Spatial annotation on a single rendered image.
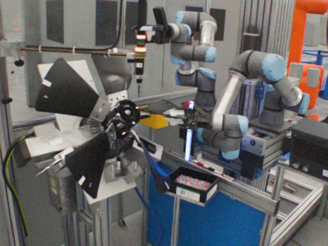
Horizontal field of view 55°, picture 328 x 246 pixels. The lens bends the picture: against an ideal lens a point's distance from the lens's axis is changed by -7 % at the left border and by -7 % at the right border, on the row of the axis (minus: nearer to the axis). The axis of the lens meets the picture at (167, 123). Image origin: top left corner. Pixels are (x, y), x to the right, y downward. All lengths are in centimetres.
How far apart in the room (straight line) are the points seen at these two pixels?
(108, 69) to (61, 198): 67
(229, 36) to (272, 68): 468
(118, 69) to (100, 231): 80
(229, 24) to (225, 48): 44
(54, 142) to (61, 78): 25
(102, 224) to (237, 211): 67
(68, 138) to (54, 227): 111
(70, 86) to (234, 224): 104
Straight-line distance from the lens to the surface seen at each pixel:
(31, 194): 218
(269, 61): 149
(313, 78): 512
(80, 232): 197
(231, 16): 613
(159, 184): 134
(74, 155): 119
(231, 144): 144
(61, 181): 168
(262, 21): 215
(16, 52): 162
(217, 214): 180
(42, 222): 232
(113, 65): 152
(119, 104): 135
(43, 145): 134
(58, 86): 133
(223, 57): 611
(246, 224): 171
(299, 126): 136
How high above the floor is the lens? 162
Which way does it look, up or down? 19 degrees down
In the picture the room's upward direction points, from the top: 3 degrees clockwise
